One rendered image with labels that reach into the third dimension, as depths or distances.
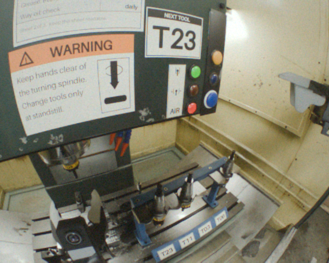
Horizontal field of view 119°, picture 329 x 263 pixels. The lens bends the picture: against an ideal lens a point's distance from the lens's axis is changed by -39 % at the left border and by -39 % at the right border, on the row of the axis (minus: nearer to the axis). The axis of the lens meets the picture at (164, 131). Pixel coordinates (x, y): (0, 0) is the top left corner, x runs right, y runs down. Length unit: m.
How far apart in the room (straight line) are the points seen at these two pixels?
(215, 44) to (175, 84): 0.11
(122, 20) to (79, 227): 0.26
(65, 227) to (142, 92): 0.21
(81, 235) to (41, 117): 0.16
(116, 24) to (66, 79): 0.09
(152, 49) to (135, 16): 0.05
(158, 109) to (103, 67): 0.11
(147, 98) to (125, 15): 0.12
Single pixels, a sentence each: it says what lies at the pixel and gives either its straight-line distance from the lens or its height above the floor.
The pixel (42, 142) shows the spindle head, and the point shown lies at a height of 1.56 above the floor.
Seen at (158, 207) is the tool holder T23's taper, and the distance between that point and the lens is 0.49.
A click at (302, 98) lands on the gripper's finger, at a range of 0.29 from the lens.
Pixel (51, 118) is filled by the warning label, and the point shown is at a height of 1.59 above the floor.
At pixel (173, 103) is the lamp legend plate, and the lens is 0.25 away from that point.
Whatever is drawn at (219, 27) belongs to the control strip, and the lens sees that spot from 0.30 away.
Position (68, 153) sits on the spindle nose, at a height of 1.45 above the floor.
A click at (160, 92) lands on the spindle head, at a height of 1.60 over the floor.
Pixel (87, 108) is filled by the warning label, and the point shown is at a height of 1.59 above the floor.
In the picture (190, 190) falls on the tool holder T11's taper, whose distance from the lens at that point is 0.53.
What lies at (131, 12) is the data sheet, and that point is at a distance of 0.21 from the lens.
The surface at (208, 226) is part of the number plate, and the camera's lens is 0.84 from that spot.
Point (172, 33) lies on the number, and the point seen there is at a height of 1.69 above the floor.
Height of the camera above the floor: 1.66
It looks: 29 degrees down
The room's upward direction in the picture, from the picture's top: 3 degrees clockwise
